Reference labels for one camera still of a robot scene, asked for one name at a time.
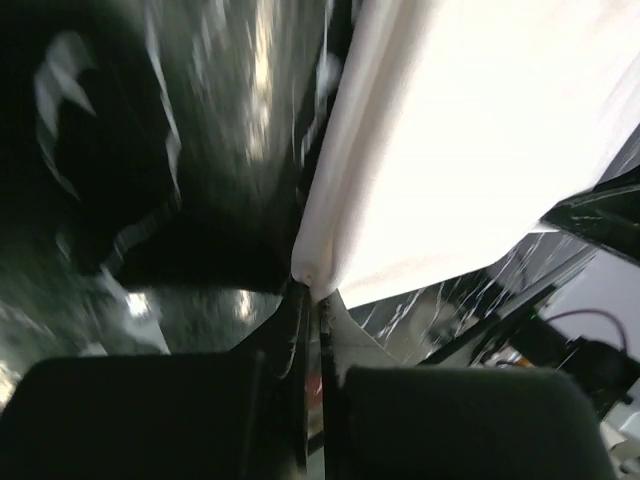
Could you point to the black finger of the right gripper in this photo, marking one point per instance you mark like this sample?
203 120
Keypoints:
606 217

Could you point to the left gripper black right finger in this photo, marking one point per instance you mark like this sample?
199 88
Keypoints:
383 420

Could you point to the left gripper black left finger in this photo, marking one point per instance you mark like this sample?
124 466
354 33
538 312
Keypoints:
241 414

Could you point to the white t shirt red print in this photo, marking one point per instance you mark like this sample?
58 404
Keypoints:
457 126

